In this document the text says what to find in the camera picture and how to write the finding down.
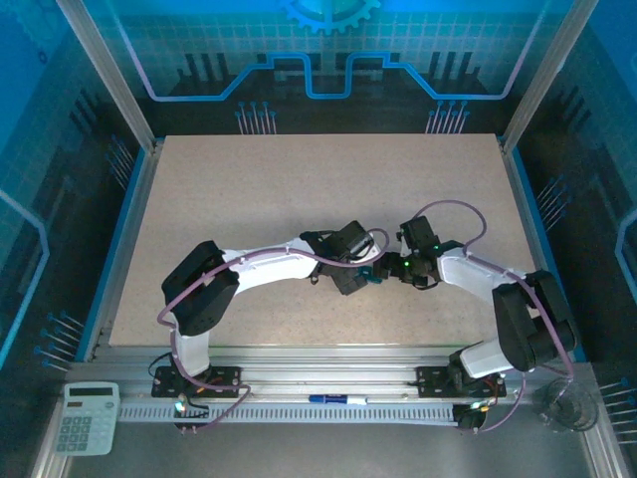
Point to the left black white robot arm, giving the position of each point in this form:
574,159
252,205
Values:
269,269

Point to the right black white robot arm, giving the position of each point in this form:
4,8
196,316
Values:
473,276

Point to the blue white marker pen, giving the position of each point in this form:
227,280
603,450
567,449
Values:
336,399

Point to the clear glass beaker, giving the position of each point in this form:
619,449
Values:
566,404

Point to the white desk calculator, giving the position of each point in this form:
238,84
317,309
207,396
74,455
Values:
87,418

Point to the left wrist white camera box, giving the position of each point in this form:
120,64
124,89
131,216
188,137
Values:
360,259

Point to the aluminium table side rail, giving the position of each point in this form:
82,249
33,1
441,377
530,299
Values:
535,219
127,234

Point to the aluminium mounting rail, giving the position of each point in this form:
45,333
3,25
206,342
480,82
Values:
323,368

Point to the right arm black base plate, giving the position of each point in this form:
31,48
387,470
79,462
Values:
433,382

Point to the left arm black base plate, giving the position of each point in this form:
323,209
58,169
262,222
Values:
224,381

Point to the aluminium frame post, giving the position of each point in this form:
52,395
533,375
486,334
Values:
547,74
107,74

